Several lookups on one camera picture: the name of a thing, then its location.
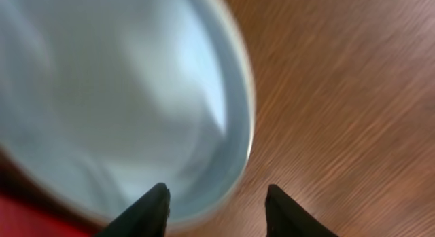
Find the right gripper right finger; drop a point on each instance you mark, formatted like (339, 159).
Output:
(286, 218)

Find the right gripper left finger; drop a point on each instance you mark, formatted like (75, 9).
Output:
(147, 217)

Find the light blue plate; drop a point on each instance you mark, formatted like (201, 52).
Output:
(103, 99)

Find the red plastic serving tray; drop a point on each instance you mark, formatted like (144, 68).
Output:
(28, 210)

